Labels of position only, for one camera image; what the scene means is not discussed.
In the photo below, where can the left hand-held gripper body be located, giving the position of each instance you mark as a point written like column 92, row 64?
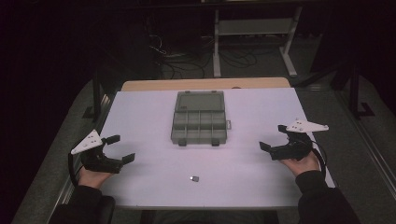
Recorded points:
column 97, row 160

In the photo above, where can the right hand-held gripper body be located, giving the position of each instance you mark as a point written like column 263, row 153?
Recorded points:
column 294, row 146

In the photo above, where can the person's left hand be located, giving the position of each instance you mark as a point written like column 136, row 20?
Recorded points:
column 90, row 178

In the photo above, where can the person's right hand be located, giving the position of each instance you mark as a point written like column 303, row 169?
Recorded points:
column 301, row 165

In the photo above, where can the white table mat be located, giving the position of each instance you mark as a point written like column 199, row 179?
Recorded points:
column 149, row 130

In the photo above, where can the black metal stand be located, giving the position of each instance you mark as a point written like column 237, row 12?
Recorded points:
column 355, row 93
column 99, row 93

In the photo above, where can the small silver metal part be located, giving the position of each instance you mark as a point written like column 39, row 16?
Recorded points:
column 195, row 178

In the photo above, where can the grey clear compartment organizer box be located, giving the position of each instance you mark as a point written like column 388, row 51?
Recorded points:
column 199, row 119

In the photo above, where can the wooden table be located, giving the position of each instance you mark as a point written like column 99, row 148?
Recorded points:
column 174, row 84

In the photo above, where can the aluminium rail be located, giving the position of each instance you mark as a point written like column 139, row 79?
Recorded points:
column 370, row 146
column 67, row 186

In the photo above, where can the white metal desk frame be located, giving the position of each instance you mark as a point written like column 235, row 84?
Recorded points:
column 252, row 26

